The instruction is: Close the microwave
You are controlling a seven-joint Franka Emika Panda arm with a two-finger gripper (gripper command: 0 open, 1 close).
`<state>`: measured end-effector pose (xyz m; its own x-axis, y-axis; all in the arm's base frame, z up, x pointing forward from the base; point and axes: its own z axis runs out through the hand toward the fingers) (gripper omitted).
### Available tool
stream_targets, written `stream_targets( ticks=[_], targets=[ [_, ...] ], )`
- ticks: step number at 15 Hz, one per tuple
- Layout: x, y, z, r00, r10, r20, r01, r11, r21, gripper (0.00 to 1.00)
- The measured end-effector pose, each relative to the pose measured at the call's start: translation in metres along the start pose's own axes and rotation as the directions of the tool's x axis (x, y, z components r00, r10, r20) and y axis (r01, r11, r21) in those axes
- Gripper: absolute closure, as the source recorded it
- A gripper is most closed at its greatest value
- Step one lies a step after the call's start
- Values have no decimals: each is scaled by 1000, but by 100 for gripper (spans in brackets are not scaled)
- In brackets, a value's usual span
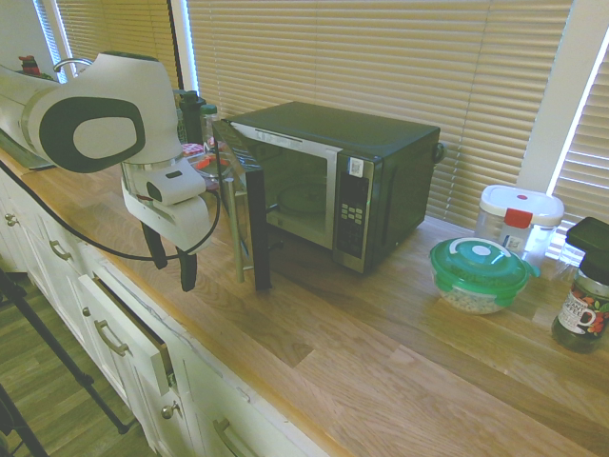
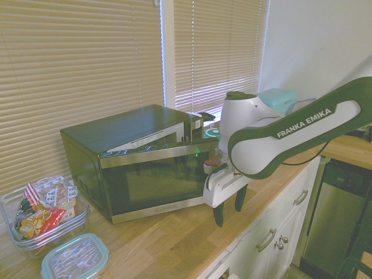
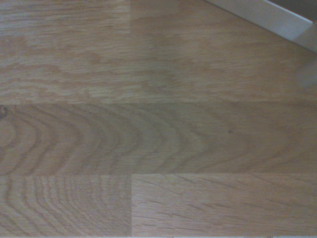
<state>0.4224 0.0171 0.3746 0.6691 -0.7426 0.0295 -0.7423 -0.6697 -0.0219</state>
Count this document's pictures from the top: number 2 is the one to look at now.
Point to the clear glass snack container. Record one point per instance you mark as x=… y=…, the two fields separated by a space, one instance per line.
x=17 y=232

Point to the dark green metal stand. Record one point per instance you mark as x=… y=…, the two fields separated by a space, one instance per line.
x=353 y=267

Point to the wide beige window blind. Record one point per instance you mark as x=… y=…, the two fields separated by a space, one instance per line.
x=78 y=72

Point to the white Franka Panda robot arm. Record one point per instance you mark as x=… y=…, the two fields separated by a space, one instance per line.
x=293 y=132

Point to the microwave door with glass window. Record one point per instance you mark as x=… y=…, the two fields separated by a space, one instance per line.
x=157 y=180

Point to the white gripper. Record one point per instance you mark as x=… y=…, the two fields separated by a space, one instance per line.
x=222 y=186

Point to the colourful chips bag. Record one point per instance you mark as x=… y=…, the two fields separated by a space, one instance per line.
x=35 y=222

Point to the glass container with teal lid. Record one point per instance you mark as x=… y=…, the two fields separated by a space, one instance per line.
x=74 y=257

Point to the teal bread box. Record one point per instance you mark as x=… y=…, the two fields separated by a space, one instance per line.
x=277 y=98

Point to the dark box with label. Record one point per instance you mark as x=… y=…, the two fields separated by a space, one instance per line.
x=197 y=126

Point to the narrow beige window blind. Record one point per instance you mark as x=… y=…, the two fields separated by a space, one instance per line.
x=218 y=49

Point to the black stainless microwave body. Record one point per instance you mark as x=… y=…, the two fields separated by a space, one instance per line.
x=122 y=130

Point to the stainless steel dishwasher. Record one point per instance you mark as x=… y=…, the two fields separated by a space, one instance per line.
x=334 y=215

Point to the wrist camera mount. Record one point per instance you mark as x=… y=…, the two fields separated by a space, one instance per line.
x=213 y=164

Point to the round metal cabinet knob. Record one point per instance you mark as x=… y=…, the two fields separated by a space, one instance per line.
x=279 y=246
x=285 y=239

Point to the white kitchen cabinet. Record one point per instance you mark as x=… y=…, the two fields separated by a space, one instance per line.
x=279 y=221

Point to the green and white round item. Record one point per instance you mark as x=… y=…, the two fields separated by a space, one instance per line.
x=213 y=132

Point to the red white striped snack packet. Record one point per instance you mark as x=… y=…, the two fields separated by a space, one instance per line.
x=32 y=194

